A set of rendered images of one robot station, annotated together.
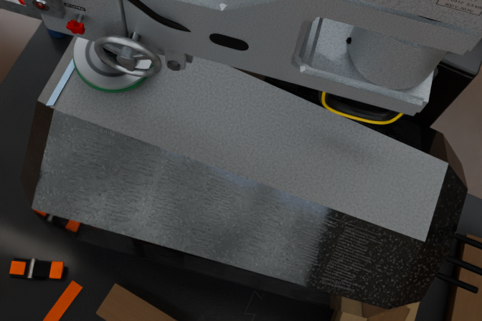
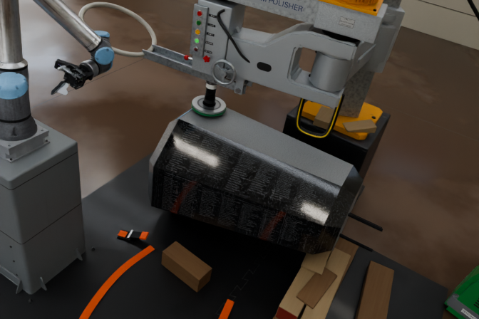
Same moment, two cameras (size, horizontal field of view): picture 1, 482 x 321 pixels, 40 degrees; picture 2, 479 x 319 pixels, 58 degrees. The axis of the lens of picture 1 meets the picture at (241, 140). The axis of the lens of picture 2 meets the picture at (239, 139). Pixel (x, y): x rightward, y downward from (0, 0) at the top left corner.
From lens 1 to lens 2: 1.50 m
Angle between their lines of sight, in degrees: 35
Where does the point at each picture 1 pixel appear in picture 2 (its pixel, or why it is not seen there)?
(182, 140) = (232, 137)
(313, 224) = (289, 176)
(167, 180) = (222, 152)
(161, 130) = (224, 132)
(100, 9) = (217, 52)
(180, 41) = (244, 70)
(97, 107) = (197, 121)
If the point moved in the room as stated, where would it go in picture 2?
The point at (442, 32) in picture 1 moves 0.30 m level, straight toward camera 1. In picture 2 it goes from (342, 46) to (307, 59)
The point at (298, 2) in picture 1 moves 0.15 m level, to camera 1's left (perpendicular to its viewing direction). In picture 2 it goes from (292, 37) to (264, 29)
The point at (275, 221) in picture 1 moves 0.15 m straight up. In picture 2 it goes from (271, 174) to (276, 153)
